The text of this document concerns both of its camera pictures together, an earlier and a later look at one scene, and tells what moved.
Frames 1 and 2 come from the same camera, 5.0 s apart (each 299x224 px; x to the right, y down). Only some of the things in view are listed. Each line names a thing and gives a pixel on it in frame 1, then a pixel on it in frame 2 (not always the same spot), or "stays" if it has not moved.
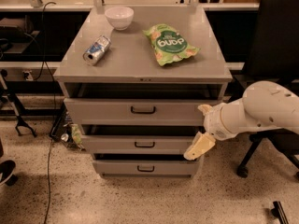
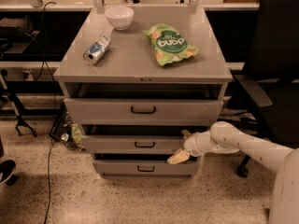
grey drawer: (137, 145) stays
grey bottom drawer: (147, 168) stays
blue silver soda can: (96, 50) stays
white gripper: (213, 122) to (191, 146)
